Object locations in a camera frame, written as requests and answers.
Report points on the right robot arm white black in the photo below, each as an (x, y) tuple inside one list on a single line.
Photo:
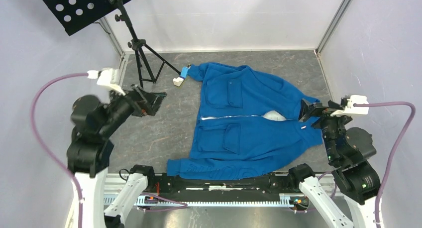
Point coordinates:
[(348, 151)]

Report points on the black music stand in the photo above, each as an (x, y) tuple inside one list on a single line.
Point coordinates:
[(75, 15)]

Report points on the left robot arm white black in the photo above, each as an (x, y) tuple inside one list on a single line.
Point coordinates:
[(88, 155)]

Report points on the toy brick stack white blue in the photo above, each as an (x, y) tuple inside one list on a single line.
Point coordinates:
[(183, 75)]

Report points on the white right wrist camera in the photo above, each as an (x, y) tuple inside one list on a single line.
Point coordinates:
[(352, 105)]

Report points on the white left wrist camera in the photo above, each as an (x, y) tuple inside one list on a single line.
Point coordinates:
[(107, 77)]

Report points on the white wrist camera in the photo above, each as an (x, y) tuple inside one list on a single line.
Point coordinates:
[(107, 77), (352, 105)]

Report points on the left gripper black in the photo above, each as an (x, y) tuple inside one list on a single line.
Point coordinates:
[(145, 102)]

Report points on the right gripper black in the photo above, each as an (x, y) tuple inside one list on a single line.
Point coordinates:
[(324, 112)]

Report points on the blue zip-up jacket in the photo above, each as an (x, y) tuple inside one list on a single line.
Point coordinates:
[(247, 124)]

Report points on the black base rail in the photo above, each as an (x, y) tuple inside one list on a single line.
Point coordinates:
[(266, 188)]

